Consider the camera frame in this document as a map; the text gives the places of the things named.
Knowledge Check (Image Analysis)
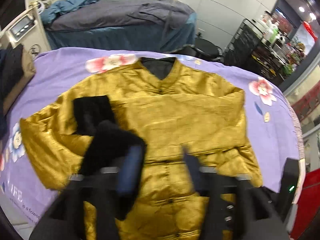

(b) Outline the green bottle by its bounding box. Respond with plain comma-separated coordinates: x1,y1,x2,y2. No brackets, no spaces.
268,25,279,44

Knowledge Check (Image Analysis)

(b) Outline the black wire trolley rack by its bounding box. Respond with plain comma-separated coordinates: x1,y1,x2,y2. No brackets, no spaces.
223,19,293,86

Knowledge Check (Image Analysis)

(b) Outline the blue crumpled quilt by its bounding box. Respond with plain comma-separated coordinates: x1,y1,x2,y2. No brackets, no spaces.
40,0,100,25

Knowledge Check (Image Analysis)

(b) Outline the red box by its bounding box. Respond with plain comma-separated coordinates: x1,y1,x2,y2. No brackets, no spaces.
290,168,320,240

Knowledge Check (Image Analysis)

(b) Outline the massage bed teal cover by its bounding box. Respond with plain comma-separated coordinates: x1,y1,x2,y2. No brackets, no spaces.
46,13,196,53

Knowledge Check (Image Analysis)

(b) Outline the white monitor screen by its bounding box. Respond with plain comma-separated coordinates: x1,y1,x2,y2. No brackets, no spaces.
0,0,28,30

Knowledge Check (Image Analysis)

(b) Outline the grey blanket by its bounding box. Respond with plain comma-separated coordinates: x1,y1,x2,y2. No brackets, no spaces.
44,0,194,31

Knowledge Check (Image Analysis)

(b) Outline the dark folded clothes pile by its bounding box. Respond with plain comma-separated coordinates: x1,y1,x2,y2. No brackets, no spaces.
1,44,24,139

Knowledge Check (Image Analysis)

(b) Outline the grey metal pole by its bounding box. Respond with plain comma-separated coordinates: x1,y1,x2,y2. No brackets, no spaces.
163,0,186,53

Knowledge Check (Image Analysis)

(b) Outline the black round stool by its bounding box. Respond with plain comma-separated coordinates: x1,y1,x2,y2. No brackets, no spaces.
193,37,222,61

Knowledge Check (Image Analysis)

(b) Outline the brown folded garment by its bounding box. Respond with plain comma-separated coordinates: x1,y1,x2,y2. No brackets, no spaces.
5,48,36,112

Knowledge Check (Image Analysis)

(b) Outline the gold satin padded jacket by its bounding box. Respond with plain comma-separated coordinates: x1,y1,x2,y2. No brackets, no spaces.
20,58,263,239

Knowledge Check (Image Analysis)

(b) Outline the purple floral bed sheet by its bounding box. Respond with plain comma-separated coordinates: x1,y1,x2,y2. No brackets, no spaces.
1,47,304,225

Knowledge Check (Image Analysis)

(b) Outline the white control unit machine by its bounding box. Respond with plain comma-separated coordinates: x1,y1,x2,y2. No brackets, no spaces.
1,5,51,59

